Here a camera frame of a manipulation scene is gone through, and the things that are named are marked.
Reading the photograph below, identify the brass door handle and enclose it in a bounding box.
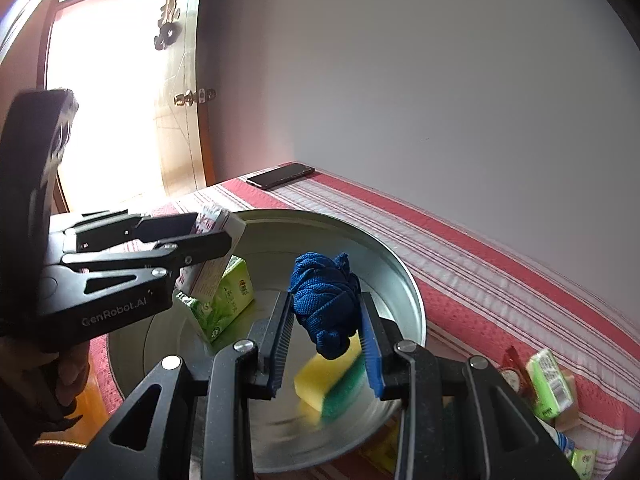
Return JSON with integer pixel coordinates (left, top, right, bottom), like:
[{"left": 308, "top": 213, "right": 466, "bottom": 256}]
[{"left": 174, "top": 88, "right": 217, "bottom": 106}]

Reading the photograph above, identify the blue cloth bundle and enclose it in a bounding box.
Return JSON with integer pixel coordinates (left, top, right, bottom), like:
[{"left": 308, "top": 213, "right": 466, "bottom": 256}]
[{"left": 288, "top": 252, "right": 361, "bottom": 360}]

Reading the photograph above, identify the black smartphone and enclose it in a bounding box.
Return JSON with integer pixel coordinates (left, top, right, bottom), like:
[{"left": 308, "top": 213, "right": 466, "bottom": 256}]
[{"left": 246, "top": 162, "right": 314, "bottom": 191}]

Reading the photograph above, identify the red striped bedspread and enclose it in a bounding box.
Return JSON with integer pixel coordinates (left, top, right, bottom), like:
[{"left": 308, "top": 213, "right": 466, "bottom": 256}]
[{"left": 89, "top": 161, "right": 640, "bottom": 480}]

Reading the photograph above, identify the round metal tin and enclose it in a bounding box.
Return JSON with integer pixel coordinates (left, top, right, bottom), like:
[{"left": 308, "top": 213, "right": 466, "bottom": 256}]
[{"left": 106, "top": 208, "right": 429, "bottom": 476}]

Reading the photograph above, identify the brown snack packet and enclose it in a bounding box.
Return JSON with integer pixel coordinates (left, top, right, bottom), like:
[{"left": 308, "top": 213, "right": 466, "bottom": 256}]
[{"left": 554, "top": 370, "right": 580, "bottom": 432}]

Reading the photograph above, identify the wooden door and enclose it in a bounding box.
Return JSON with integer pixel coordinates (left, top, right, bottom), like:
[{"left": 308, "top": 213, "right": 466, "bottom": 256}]
[{"left": 0, "top": 0, "right": 217, "bottom": 212}]

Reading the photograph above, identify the person's left hand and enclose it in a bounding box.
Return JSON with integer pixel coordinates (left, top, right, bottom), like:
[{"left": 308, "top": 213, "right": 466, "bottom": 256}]
[{"left": 1, "top": 337, "right": 90, "bottom": 442}]

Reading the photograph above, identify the white blue Vinda tissue pack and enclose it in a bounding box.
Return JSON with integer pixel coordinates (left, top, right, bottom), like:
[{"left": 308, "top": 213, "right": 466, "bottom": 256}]
[{"left": 538, "top": 419, "right": 575, "bottom": 460}]

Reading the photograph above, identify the white red tissue pack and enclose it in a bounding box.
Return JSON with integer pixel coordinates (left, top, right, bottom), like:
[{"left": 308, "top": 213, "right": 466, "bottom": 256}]
[{"left": 176, "top": 206, "right": 245, "bottom": 302}]

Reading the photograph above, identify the red snack packet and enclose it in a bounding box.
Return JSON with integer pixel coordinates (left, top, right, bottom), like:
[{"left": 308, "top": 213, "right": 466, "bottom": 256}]
[{"left": 499, "top": 346, "right": 537, "bottom": 408}]

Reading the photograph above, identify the green tea tissue pack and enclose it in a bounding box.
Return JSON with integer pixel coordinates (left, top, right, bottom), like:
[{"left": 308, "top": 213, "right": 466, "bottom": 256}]
[{"left": 570, "top": 448, "right": 597, "bottom": 480}]

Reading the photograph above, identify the black door ornament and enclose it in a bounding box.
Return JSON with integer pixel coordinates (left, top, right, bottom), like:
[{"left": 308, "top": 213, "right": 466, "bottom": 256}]
[{"left": 153, "top": 0, "right": 180, "bottom": 51}]

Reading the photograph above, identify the green barcode tissue pack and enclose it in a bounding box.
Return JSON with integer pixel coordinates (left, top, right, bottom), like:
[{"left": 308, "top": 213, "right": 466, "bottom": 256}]
[{"left": 526, "top": 348, "right": 572, "bottom": 422}]

